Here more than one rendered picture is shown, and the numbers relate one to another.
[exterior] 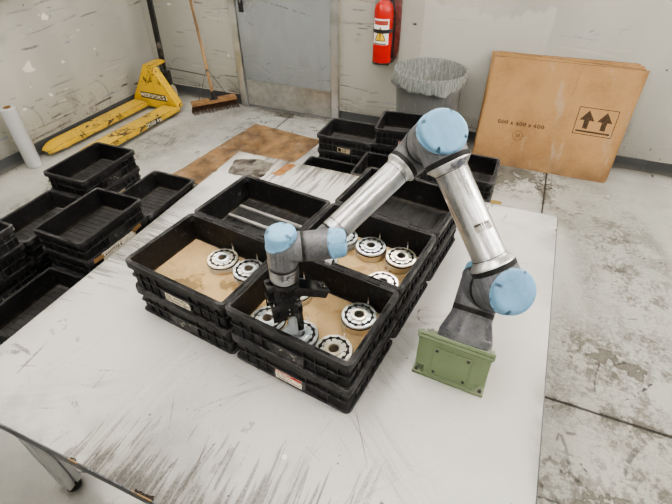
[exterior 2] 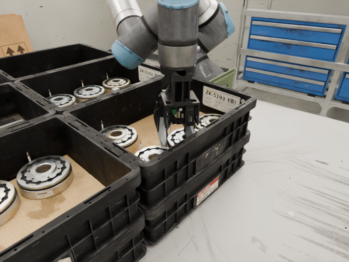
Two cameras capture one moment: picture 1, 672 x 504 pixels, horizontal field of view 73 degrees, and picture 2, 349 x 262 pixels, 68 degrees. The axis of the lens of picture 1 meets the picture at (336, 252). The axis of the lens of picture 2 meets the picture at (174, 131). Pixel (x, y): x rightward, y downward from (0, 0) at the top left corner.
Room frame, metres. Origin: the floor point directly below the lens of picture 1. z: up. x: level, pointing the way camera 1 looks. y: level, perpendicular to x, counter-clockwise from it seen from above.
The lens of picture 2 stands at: (0.74, 0.62, 1.21)
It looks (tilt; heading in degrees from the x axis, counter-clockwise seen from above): 32 degrees down; 283
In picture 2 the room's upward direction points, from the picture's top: straight up
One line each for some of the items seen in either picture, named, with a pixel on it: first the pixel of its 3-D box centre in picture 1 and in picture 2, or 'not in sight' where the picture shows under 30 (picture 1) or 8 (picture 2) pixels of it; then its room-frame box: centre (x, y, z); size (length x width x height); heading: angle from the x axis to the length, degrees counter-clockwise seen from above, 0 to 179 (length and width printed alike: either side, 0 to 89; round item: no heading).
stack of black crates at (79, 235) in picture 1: (104, 249); not in sight; (1.80, 1.19, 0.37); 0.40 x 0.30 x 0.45; 157
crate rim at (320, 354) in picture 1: (313, 302); (165, 108); (0.88, 0.06, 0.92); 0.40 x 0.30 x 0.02; 60
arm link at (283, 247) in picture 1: (283, 248); (178, 9); (0.84, 0.13, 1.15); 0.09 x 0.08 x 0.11; 99
